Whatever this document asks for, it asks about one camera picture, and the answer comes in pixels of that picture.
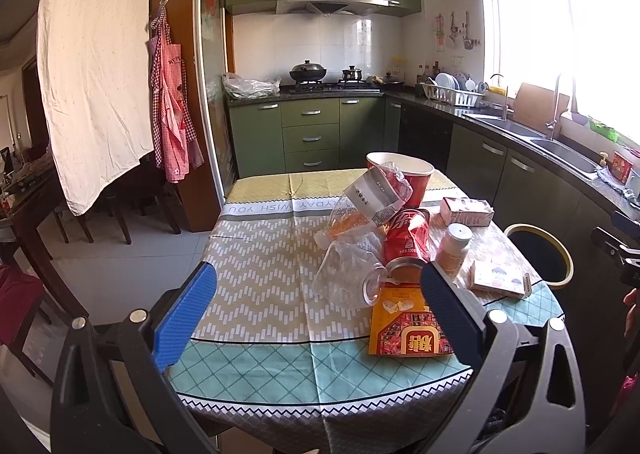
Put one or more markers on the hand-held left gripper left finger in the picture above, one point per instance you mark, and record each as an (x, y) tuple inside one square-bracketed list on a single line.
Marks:
[(185, 316)]

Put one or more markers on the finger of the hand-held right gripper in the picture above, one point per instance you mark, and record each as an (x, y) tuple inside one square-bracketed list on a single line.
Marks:
[(610, 244), (625, 221)]

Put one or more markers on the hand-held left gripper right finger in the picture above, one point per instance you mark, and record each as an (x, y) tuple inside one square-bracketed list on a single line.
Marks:
[(450, 319)]

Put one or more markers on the orange printed box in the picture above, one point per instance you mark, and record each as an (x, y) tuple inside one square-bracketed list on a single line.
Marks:
[(400, 329)]

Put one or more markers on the white capped bottle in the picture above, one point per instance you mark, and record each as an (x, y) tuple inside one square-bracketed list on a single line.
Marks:
[(452, 254)]

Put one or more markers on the yellow rimmed trash bin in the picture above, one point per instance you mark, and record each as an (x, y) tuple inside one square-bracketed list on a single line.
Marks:
[(535, 254)]

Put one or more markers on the red soda can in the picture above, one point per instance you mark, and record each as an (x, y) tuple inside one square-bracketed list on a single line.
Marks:
[(407, 239)]

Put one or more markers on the clear plastic cup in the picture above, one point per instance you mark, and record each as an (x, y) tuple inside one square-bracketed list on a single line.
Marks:
[(345, 274)]

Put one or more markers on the person's right hand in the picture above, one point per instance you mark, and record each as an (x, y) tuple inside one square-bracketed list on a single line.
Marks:
[(632, 311)]

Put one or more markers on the red box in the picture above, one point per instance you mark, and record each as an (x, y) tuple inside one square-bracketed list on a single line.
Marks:
[(625, 168)]

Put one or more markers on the small pastel box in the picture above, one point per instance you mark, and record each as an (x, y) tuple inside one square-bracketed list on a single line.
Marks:
[(500, 279)]

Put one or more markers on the small yellow tap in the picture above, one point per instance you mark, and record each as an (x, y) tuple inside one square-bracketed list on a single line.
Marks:
[(604, 159)]

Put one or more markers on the steel double sink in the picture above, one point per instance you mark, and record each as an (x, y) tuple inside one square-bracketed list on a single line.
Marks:
[(565, 151)]

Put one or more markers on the green sink base cabinet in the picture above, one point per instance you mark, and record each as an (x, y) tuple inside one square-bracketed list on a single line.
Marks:
[(525, 184)]

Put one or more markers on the beige patterned tablecloth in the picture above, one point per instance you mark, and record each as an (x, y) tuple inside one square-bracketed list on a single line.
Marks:
[(270, 254)]

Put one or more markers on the dark wooden chair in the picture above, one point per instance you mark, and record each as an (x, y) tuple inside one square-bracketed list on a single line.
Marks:
[(120, 214), (162, 199)]

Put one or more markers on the red paper bucket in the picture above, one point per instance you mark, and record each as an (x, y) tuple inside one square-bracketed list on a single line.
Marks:
[(420, 189)]

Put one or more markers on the tall steel faucet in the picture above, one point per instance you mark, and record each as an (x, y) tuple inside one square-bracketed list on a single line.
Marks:
[(554, 104)]

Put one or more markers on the clear plastic bottle with label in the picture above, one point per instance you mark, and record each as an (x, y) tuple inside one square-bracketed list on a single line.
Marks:
[(370, 199)]

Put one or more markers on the wooden cutting board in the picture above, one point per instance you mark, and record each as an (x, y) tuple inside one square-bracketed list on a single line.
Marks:
[(535, 106)]

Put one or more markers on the dark red cloth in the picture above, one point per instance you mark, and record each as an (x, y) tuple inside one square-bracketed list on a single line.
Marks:
[(20, 299)]

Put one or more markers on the short steel faucet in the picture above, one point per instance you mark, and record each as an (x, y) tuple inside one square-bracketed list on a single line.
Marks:
[(505, 101)]

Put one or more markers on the dark wooden dining table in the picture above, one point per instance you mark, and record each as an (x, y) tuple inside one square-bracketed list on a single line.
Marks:
[(30, 224)]

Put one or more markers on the dark stone countertop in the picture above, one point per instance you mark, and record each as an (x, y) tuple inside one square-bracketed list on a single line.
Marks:
[(450, 109)]

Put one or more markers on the red checkered apron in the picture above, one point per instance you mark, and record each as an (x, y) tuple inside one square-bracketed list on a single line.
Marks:
[(170, 109)]

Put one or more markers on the bright window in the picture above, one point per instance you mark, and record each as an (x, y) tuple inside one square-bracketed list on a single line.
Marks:
[(550, 24)]

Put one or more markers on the metal dish rack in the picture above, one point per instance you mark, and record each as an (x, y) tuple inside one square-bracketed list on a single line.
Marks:
[(452, 96)]

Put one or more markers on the stack of white plates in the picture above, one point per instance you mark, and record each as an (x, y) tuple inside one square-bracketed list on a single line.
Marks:
[(447, 81)]

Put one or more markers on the clear plastic bag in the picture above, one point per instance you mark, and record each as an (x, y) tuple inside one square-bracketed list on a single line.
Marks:
[(250, 86)]

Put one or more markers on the hanging kitchen utensils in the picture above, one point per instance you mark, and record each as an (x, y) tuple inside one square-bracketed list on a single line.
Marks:
[(452, 29)]

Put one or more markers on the sliding glass door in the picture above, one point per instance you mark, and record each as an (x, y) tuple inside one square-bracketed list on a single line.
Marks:
[(212, 59)]

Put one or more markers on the gas stove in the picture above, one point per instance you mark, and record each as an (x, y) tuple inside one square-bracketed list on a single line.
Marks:
[(335, 86)]

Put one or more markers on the small dark pot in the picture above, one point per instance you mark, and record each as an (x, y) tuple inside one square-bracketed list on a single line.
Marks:
[(352, 75)]

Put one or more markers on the white hanging sheet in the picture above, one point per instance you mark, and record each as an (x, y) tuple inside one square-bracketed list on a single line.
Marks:
[(95, 59)]

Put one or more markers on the black lidded wok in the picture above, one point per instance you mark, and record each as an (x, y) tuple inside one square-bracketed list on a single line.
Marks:
[(307, 70)]

